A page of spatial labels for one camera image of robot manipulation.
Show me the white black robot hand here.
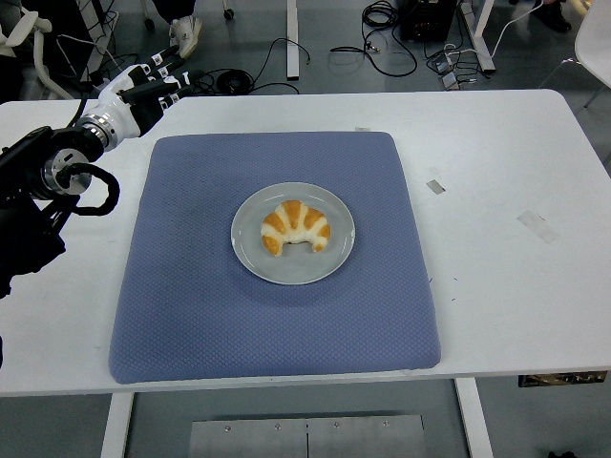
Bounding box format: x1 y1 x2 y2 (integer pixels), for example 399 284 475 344
90 46 205 140

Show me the golden croissant bread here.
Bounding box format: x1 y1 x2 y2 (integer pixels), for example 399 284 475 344
260 199 332 258

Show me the white office chair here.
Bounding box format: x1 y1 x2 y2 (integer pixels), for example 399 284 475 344
0 9 73 101

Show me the person's leg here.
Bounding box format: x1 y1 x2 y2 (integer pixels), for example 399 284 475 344
151 0 198 23

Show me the narrow white desk leg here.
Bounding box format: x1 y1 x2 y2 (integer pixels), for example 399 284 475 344
284 0 301 80

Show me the blue quilted mat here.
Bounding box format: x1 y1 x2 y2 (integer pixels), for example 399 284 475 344
108 131 442 385

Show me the grey round plate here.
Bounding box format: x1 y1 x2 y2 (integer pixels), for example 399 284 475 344
230 181 357 286

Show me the black equipment box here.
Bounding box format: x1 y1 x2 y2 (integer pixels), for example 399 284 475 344
399 0 457 42

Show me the white table leg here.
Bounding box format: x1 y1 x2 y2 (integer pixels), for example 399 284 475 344
453 377 495 458
99 391 136 458

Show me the black power adapter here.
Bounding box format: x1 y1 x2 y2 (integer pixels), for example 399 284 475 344
426 51 454 73

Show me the grey metal plate with screws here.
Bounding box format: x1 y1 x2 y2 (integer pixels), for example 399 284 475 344
188 414 426 458

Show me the white desk leg with foot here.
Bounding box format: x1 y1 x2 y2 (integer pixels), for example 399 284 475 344
460 0 496 73

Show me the large clear tape piece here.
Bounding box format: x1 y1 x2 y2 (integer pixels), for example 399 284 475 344
516 209 560 244

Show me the person's dark foot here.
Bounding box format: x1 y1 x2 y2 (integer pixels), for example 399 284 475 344
532 0 573 33

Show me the white shell chair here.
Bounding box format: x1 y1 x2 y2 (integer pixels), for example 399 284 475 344
538 7 611 114

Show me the coiled black cable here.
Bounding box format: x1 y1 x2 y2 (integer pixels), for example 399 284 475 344
217 69 252 95

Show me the thin black looping cable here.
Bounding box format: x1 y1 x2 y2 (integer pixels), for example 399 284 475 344
251 36 312 95

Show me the long black cable bundle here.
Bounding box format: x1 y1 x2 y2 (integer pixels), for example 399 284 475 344
328 0 419 77

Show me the white cable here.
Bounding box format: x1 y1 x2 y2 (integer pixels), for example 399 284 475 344
443 0 545 61

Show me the brown bracket under table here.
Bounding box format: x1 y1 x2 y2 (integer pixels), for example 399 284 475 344
517 370 608 388

